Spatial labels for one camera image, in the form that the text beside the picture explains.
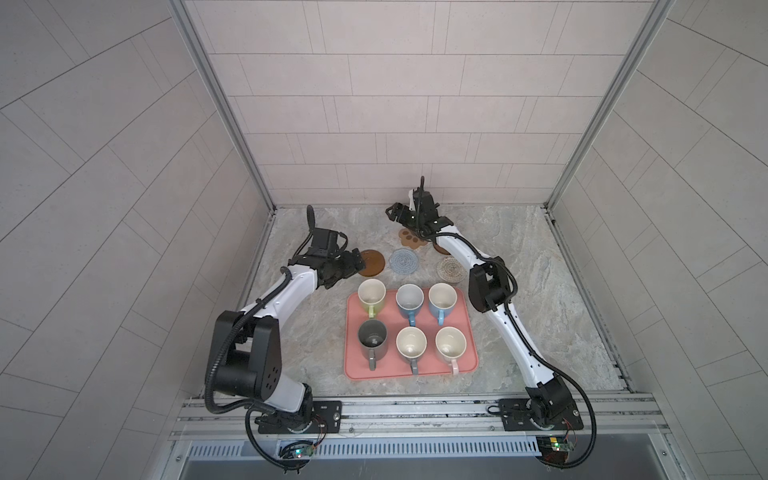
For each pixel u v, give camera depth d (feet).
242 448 2.21
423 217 2.86
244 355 1.38
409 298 2.86
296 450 2.27
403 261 3.32
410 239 3.43
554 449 2.23
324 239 2.26
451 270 3.19
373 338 2.70
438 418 2.41
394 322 2.83
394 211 3.22
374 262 3.26
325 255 2.23
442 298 2.85
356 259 2.63
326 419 2.31
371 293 2.86
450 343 2.63
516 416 2.35
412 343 2.64
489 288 2.32
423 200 2.84
